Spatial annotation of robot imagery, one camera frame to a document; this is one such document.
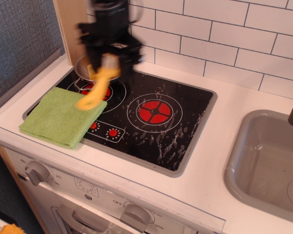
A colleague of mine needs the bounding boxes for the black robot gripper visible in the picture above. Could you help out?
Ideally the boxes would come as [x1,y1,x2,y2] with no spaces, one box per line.
[78,0,142,79]

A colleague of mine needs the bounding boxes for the yellow brush white bristles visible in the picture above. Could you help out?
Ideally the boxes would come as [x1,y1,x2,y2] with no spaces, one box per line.
[76,53,121,110]

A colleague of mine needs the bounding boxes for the green folded towel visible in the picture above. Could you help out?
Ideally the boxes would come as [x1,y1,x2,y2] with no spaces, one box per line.
[19,87,107,149]

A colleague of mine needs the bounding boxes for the yellow toy cheese wedge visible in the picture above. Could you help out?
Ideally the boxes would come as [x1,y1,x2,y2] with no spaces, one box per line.
[87,64,96,80]

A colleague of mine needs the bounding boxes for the small silver metal pot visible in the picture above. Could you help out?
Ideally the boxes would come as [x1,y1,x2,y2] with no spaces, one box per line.
[74,54,122,92]

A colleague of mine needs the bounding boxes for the wooden side panel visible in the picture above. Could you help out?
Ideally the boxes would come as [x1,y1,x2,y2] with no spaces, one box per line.
[53,0,88,65]

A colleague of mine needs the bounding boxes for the black toy stove top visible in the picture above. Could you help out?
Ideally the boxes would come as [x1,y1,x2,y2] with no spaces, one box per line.
[22,68,218,178]

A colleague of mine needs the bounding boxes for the grey left oven knob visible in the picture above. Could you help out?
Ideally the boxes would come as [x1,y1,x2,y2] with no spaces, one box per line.
[25,161,50,186]

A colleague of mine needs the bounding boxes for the grey oven knob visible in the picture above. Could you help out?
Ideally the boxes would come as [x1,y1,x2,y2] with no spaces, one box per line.
[120,204,151,233]
[25,161,50,186]

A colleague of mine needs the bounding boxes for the grey right oven knob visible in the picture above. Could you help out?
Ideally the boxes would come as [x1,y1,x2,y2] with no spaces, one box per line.
[120,204,151,233]

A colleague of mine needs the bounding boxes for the grey plastic sink basin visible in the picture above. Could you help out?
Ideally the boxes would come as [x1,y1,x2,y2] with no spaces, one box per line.
[224,110,293,222]

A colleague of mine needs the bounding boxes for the orange fuzzy object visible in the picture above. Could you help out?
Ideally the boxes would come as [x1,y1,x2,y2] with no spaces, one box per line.
[0,224,25,234]

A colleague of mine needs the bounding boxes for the grey oven door handle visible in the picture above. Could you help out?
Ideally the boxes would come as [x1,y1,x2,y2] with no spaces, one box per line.
[56,204,127,234]

